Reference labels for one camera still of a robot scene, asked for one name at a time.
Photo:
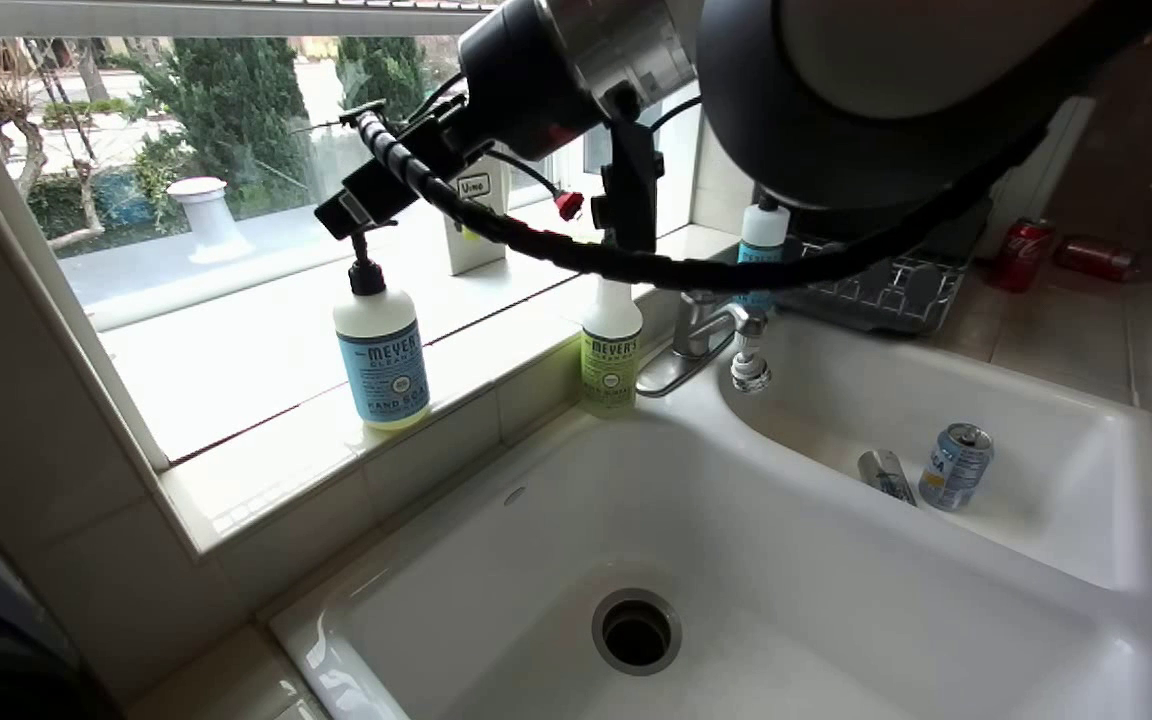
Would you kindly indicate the chrome sink faucet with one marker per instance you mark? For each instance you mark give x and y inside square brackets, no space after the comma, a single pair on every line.
[701,327]

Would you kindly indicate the red drink can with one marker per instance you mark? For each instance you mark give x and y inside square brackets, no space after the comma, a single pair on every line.
[1021,254]
[1094,258]

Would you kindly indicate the white carton box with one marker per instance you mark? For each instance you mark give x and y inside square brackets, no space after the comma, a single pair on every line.
[478,247]

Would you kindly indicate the black rectangular object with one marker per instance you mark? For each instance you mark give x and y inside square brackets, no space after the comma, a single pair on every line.
[962,233]

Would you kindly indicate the green soap pump bottle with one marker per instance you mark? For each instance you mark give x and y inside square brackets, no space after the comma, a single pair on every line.
[609,352]

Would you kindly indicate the white bottle with blue label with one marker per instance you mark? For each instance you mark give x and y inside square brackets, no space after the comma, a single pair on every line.
[380,363]

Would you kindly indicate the white double sink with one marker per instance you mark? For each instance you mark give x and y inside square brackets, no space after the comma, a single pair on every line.
[791,535]

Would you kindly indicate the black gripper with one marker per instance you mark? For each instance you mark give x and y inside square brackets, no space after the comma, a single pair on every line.
[508,94]

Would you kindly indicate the blue soap bottle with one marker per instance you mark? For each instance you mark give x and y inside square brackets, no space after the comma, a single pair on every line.
[762,233]

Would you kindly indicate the white garden pedestal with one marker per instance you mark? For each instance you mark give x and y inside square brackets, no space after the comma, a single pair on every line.
[208,213]

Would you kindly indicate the grey dish rack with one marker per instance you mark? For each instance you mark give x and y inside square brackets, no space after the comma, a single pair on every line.
[871,301]

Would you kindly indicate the small red knob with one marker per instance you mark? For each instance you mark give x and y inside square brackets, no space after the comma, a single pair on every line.
[570,204]

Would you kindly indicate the blue printed drink can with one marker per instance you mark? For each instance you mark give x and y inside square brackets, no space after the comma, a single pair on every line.
[958,465]

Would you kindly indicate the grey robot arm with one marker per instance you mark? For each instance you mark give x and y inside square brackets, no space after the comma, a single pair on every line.
[899,94]

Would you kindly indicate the open black sink drain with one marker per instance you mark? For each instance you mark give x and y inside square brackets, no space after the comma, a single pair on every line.
[639,632]

